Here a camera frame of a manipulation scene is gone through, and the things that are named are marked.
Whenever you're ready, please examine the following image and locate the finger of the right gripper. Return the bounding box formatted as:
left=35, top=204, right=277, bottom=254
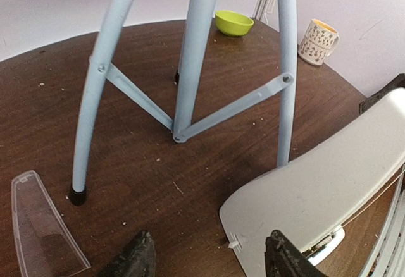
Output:
left=359, top=73, right=405, bottom=114

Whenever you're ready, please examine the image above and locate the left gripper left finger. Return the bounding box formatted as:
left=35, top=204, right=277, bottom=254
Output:
left=97, top=230, right=156, bottom=277

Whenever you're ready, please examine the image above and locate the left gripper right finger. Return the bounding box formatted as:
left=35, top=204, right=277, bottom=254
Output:
left=265, top=230, right=326, bottom=277

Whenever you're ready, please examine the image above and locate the grey metronome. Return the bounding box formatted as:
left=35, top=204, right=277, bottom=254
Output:
left=220, top=88, right=404, bottom=276

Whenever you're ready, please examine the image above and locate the clear metronome front cover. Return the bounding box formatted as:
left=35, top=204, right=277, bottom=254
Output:
left=11, top=170, right=91, bottom=276

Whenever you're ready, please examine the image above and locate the light blue music stand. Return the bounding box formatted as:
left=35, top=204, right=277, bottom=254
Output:
left=68, top=0, right=297, bottom=206

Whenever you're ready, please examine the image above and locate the patterned white mug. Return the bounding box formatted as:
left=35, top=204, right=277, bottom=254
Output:
left=298, top=19, right=340, bottom=66

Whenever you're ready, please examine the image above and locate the yellow-green bowl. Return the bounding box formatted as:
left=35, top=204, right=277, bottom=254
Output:
left=215, top=10, right=254, bottom=37

